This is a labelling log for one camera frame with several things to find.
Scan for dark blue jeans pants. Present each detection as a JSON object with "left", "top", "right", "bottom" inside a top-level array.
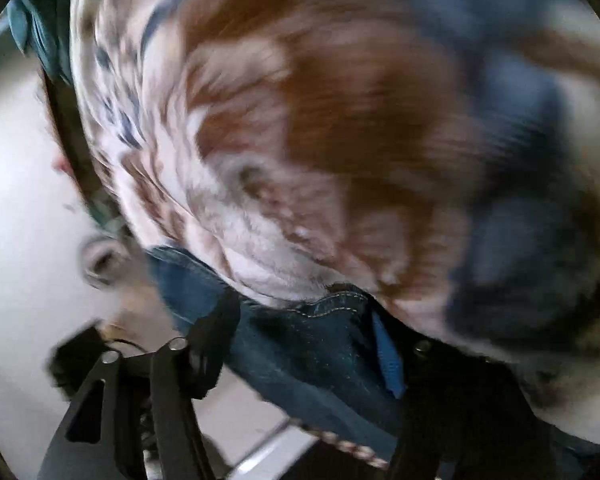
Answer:
[{"left": 146, "top": 244, "right": 412, "bottom": 461}]

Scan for teal quilt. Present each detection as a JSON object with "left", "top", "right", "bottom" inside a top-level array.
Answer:
[{"left": 5, "top": 0, "right": 77, "bottom": 87}]

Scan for floral bed blanket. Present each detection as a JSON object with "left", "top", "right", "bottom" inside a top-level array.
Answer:
[{"left": 70, "top": 0, "right": 600, "bottom": 448}]

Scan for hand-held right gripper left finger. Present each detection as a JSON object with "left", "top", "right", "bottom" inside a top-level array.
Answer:
[{"left": 37, "top": 287, "right": 242, "bottom": 480}]

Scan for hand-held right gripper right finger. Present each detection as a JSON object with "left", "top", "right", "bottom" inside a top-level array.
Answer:
[{"left": 370, "top": 307, "right": 561, "bottom": 480}]

